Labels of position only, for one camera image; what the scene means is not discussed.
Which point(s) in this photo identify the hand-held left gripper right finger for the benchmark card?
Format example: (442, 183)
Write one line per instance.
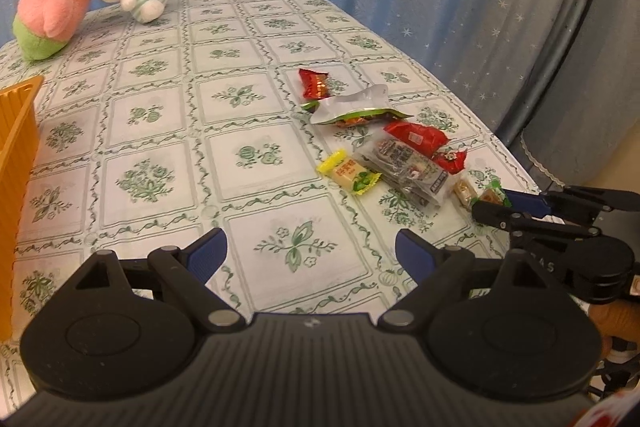
(411, 249)

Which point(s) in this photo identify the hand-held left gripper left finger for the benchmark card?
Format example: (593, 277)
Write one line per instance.
(210, 252)

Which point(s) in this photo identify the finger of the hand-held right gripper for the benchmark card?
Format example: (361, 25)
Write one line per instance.
(500, 213)
(525, 201)

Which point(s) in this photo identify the orange green candy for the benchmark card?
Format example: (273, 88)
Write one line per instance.
(492, 196)

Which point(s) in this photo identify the beige candy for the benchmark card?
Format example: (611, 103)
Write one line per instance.
(464, 193)

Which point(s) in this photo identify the small red candy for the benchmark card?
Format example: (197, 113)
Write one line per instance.
(452, 161)

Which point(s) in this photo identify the grey clear snack packet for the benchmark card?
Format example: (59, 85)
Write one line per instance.
(405, 167)

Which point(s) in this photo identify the yellow snack packet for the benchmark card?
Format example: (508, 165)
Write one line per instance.
(350, 172)

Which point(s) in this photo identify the large red snack packet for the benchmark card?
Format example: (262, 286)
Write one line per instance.
(417, 137)

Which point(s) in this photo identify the orange plastic tray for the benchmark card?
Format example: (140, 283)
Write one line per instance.
(15, 157)

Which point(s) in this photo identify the person's right hand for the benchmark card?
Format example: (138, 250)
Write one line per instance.
(617, 318)

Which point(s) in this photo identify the grey lace-trimmed curtain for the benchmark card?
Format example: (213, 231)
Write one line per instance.
(575, 57)

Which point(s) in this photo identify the silver green snack packet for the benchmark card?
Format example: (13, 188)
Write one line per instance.
(350, 107)

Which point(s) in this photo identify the red gold candy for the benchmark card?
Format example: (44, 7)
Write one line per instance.
(315, 84)

